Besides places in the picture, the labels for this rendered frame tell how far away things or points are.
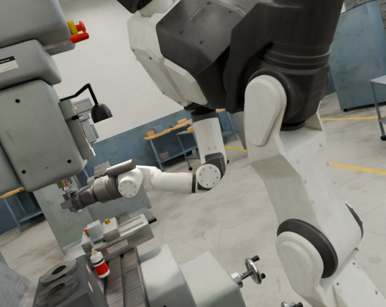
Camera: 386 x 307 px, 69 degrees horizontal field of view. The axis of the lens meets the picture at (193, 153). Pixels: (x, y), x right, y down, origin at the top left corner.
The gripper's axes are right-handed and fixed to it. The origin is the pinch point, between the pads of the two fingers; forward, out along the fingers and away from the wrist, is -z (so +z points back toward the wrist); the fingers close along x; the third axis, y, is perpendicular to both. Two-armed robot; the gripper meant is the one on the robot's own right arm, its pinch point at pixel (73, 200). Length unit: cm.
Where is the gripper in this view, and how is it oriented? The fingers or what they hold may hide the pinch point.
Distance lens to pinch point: 109.8
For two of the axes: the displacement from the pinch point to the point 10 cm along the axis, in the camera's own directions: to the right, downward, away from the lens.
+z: 9.3, -3.3, -1.4
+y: 3.5, 9.2, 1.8
